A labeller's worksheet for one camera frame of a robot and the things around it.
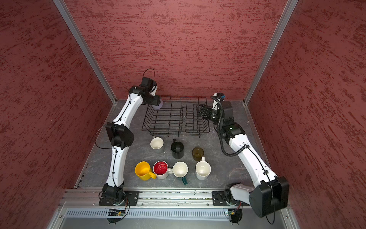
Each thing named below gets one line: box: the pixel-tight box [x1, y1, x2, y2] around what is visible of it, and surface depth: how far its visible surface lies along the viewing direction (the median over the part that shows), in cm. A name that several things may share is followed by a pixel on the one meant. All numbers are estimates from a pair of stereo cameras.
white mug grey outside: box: [149, 136, 165, 154], surface depth 89 cm
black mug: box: [170, 138, 185, 160], surface depth 89 cm
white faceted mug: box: [195, 156, 212, 181], surface depth 78 cm
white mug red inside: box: [152, 160, 174, 180], surface depth 81 cm
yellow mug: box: [134, 160, 157, 181], surface depth 79 cm
